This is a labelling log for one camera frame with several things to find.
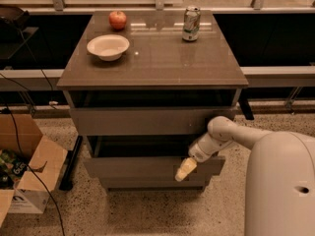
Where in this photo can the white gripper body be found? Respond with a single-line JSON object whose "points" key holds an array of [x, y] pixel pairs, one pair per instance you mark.
{"points": [[198, 152]]}

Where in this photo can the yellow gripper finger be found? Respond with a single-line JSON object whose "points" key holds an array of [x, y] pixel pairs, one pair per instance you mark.
{"points": [[187, 166]]}

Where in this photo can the grey drawer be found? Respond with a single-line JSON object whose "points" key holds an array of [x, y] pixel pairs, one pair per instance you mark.
{"points": [[139, 157], [145, 121], [117, 184]]}

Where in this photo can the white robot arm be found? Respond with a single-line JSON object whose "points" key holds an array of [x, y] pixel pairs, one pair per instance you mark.
{"points": [[280, 176]]}

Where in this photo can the grey top drawer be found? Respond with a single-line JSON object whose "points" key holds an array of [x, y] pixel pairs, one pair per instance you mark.
{"points": [[145, 121]]}

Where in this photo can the grey bottom drawer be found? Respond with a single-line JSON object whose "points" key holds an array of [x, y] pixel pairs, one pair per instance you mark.
{"points": [[117, 184]]}

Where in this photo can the grey drawer cabinet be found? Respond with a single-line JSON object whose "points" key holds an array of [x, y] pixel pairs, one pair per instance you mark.
{"points": [[158, 70]]}

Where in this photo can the black table leg right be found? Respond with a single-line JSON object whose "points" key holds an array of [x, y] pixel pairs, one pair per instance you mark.
{"points": [[246, 109]]}

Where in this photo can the black table leg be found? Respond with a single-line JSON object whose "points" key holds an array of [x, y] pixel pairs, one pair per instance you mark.
{"points": [[246, 109], [66, 181]]}

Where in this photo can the black table leg left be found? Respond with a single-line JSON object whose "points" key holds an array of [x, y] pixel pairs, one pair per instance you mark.
{"points": [[66, 181]]}

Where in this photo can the green white soda can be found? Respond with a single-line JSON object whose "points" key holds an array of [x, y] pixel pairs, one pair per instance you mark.
{"points": [[191, 24]]}

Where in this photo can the white bowl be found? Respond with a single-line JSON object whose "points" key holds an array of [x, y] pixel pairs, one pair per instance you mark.
{"points": [[109, 47]]}

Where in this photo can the red apple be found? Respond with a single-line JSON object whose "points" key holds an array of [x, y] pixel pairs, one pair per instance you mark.
{"points": [[117, 19]]}

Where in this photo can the cardboard box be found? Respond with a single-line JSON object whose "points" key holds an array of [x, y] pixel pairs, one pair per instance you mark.
{"points": [[33, 163]]}

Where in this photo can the green snack bag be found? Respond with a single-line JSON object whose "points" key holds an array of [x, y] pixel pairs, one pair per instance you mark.
{"points": [[12, 168]]}

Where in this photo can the black device on shelf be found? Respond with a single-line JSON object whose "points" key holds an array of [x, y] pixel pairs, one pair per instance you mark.
{"points": [[12, 17]]}

